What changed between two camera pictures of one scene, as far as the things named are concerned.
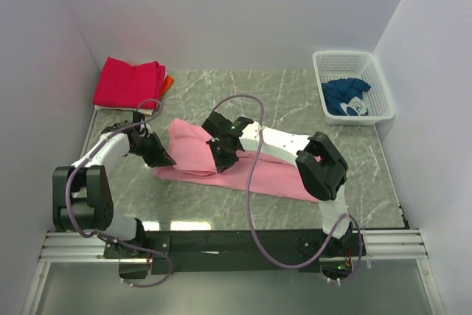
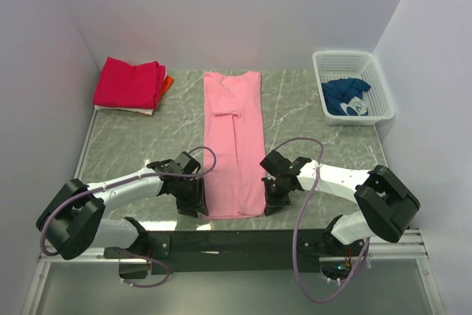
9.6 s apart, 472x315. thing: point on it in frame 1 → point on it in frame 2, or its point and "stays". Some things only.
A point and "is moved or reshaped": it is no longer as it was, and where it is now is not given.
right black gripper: [221, 164] → [273, 204]
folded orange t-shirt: [167, 84] stays
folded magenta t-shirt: [122, 85] stays
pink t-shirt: [195, 164] is moved or reshaped
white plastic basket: [331, 65] stays
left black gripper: [160, 157] → [197, 201]
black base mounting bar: [144, 254] stays
